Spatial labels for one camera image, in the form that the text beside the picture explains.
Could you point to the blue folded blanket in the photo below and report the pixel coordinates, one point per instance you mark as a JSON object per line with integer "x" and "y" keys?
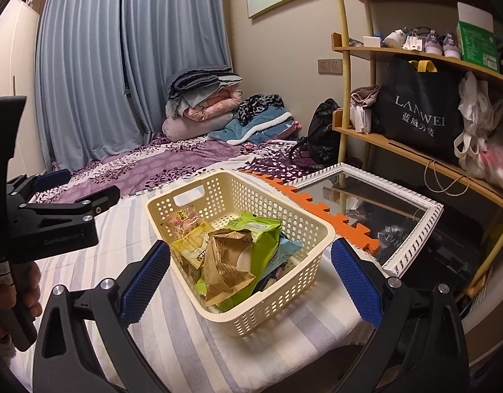
{"x": 234, "y": 133}

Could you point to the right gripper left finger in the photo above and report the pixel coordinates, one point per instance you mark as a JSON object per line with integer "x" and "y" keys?
{"x": 64, "y": 357}

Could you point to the clear cookie bag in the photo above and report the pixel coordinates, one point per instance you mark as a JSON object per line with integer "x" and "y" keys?
{"x": 183, "y": 221}

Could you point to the green cardboard box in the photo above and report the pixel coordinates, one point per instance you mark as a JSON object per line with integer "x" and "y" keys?
{"x": 476, "y": 38}

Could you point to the black backpack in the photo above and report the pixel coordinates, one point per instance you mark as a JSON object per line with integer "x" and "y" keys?
{"x": 322, "y": 142}

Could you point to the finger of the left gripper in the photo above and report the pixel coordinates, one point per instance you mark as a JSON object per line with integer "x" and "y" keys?
{"x": 92, "y": 204}
{"x": 45, "y": 182}

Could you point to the person's left hand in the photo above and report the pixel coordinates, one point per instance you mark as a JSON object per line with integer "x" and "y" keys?
{"x": 29, "y": 277}

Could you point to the blue curtain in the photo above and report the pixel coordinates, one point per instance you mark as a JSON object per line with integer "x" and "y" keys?
{"x": 103, "y": 71}

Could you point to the wooden shelf unit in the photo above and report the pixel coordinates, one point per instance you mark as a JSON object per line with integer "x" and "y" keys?
{"x": 431, "y": 165}

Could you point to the orange foam mat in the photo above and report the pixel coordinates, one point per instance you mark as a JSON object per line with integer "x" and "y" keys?
{"x": 359, "y": 234}

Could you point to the yellow biscuit packet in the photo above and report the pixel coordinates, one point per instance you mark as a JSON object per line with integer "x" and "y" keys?
{"x": 191, "y": 248}

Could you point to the cream perforated plastic basket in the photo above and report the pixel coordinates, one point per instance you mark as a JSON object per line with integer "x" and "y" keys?
{"x": 220, "y": 197}

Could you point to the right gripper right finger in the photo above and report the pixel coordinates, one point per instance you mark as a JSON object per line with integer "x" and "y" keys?
{"x": 418, "y": 343}

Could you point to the folded quilt pile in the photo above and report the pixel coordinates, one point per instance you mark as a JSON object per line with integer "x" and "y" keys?
{"x": 200, "y": 100}

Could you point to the pink clothes on shelf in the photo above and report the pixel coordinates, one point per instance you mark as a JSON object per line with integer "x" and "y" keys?
{"x": 361, "y": 99}

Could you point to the leopard print cloth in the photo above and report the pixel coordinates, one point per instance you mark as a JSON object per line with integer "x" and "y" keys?
{"x": 255, "y": 105}

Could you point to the white wardrobe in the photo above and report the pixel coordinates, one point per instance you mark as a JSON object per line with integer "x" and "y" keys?
{"x": 18, "y": 30}

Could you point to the wall socket plate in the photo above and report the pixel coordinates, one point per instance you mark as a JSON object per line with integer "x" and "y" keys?
{"x": 330, "y": 67}

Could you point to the white sneaker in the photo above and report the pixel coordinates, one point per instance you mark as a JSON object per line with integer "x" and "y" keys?
{"x": 396, "y": 39}

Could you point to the black LANWEI tote bag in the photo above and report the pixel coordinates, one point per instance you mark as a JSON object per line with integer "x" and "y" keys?
{"x": 417, "y": 106}

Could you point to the purple floral bedsheet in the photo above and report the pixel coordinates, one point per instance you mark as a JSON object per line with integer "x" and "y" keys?
{"x": 161, "y": 162}

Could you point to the green snack bag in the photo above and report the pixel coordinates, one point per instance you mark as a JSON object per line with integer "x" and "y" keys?
{"x": 265, "y": 232}

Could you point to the brown paper snack packet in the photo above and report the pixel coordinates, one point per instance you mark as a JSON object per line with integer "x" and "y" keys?
{"x": 227, "y": 265}

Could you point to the white plastic bags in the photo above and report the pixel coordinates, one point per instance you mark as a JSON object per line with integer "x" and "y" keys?
{"x": 479, "y": 147}

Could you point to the white framed mirror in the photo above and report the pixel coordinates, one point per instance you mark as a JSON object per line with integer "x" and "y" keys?
{"x": 400, "y": 219}

